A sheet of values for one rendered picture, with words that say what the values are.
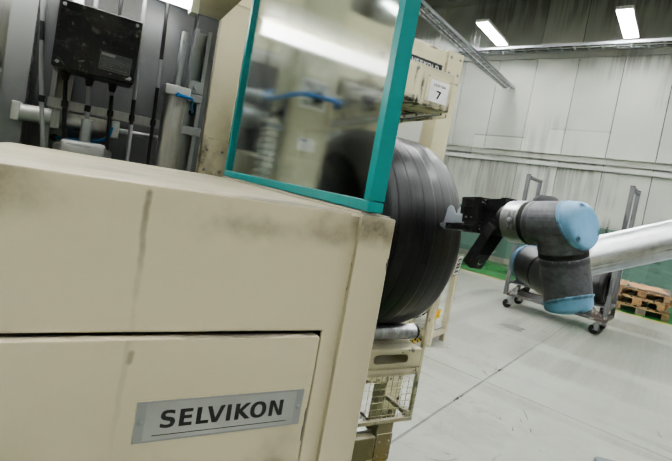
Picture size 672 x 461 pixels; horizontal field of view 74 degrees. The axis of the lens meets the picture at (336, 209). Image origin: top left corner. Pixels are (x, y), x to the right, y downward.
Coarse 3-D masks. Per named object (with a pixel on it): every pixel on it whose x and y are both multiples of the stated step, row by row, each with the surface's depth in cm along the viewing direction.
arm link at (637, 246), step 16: (656, 224) 99; (608, 240) 98; (624, 240) 97; (640, 240) 97; (656, 240) 96; (512, 256) 104; (528, 256) 98; (592, 256) 97; (608, 256) 96; (624, 256) 96; (640, 256) 96; (656, 256) 97; (512, 272) 104; (528, 272) 95; (592, 272) 98
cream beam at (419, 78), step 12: (408, 72) 159; (420, 72) 161; (432, 72) 164; (444, 72) 167; (408, 84) 160; (420, 84) 162; (408, 96) 160; (420, 96) 163; (408, 108) 175; (420, 108) 171; (432, 108) 167; (444, 108) 169
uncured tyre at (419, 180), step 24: (408, 144) 126; (408, 168) 115; (432, 168) 121; (408, 192) 111; (432, 192) 115; (456, 192) 122; (408, 216) 109; (432, 216) 113; (408, 240) 109; (432, 240) 113; (456, 240) 118; (408, 264) 111; (432, 264) 115; (384, 288) 112; (408, 288) 115; (432, 288) 118; (384, 312) 119; (408, 312) 123
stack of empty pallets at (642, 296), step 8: (624, 280) 880; (624, 288) 872; (632, 288) 784; (624, 296) 850; (632, 296) 792; (640, 296) 776; (648, 296) 820; (656, 296) 834; (664, 296) 757; (624, 304) 787; (632, 304) 781; (640, 304) 774; (656, 304) 759; (664, 304) 751; (640, 312) 773; (656, 312) 761; (664, 312) 755; (664, 320) 754
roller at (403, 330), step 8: (376, 328) 125; (384, 328) 126; (392, 328) 128; (400, 328) 129; (408, 328) 131; (416, 328) 132; (376, 336) 125; (384, 336) 126; (392, 336) 128; (400, 336) 129; (408, 336) 131; (416, 336) 132
